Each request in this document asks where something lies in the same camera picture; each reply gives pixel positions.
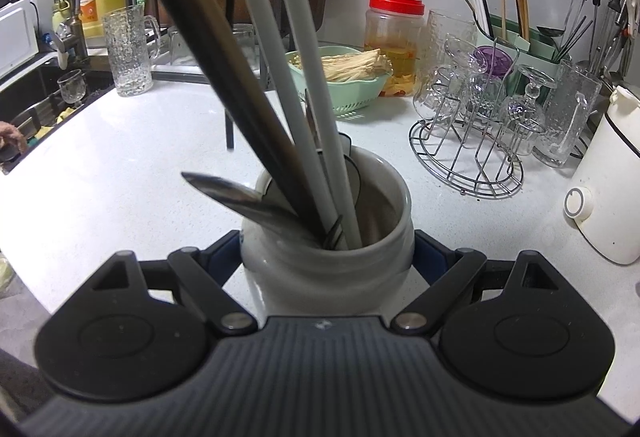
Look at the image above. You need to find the black chopstick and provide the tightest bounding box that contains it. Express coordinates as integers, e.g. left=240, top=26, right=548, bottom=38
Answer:
left=119, top=0, right=326, bottom=243
left=473, top=0, right=492, bottom=36
left=223, top=0, right=237, bottom=151

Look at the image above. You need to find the enoki mushroom bundle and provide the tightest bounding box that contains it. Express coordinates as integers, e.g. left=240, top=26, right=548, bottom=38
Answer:
left=292, top=49, right=392, bottom=82

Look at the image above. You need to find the stemmed crystal goblet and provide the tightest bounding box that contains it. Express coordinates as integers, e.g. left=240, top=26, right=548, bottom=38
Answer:
left=500, top=64, right=556, bottom=158

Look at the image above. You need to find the white ceramic mug green logo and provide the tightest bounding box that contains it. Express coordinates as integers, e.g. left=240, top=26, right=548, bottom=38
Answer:
left=240, top=148, right=415, bottom=319

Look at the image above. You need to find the wire cup rack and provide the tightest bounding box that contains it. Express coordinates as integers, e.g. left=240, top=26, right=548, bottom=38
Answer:
left=408, top=37, right=525, bottom=201

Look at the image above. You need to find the steel kitchen faucet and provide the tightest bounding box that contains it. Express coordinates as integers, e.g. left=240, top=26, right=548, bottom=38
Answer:
left=11, top=0, right=90, bottom=68

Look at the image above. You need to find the yellow sponge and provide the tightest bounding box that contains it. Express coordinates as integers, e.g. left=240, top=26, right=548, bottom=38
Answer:
left=36, top=107, right=75, bottom=138

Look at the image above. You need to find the cut crystal glass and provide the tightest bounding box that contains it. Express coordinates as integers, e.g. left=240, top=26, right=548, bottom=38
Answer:
left=414, top=67, right=451, bottom=120

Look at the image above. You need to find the metal spoon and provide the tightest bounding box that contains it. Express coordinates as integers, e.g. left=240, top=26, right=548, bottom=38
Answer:
left=181, top=171, right=306, bottom=238

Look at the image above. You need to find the white electric kettle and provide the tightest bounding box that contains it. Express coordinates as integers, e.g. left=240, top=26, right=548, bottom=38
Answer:
left=564, top=84, right=640, bottom=266

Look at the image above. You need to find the green utensil holder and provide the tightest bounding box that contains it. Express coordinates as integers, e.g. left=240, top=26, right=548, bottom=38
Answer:
left=475, top=14, right=566, bottom=68

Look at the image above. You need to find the metal fork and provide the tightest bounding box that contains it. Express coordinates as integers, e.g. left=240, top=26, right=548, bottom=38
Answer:
left=324, top=215, right=346, bottom=250

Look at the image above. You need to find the white countertop appliance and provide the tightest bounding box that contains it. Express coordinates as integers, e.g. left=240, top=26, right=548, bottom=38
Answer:
left=0, top=0, right=41, bottom=76

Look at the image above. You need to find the kitchen sink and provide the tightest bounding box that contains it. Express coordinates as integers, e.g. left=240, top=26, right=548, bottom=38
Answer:
left=0, top=64, right=116, bottom=175

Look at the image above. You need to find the pinkish brown lump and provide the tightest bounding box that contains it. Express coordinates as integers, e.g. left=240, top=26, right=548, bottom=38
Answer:
left=0, top=121, right=28, bottom=162

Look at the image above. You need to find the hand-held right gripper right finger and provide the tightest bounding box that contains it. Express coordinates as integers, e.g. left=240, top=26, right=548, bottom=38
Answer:
left=390, top=229, right=566, bottom=334

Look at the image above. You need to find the smooth clear glass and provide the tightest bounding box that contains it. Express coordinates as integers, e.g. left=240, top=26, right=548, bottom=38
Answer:
left=442, top=34, right=488, bottom=82

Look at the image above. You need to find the dark steel chopstick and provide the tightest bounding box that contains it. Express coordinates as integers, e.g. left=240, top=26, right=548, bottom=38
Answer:
left=554, top=16, right=587, bottom=64
left=559, top=21, right=593, bottom=64

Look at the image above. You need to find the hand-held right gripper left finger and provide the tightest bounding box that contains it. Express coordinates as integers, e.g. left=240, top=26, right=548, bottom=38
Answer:
left=91, top=230, right=260, bottom=336

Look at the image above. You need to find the textured glass mug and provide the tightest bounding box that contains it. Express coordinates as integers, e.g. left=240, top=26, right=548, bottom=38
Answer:
left=532, top=59, right=603, bottom=168
left=422, top=9, right=478, bottom=92
left=101, top=6, right=162, bottom=98

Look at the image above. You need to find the white drip tray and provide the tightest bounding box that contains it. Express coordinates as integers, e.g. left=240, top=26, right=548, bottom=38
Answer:
left=150, top=62, right=261, bottom=85

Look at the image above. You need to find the clear glass tumbler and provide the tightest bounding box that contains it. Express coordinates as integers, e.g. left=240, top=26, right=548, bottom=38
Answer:
left=232, top=23, right=262, bottom=72
left=167, top=27, right=193, bottom=68

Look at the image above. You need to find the red-lid plastic jar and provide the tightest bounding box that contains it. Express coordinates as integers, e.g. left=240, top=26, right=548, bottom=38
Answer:
left=364, top=0, right=426, bottom=98

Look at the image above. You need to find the green plastic basket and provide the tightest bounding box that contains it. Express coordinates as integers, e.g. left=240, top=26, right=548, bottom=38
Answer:
left=285, top=45, right=393, bottom=114

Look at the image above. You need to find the small glass goblet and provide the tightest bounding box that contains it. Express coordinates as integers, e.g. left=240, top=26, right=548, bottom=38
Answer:
left=56, top=69, right=87, bottom=108

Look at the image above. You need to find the glass with purple lid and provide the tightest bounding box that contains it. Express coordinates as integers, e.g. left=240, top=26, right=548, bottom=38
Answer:
left=472, top=44, right=513, bottom=82

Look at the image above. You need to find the pale green bottle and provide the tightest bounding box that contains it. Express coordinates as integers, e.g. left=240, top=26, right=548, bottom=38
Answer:
left=51, top=0, right=72, bottom=32

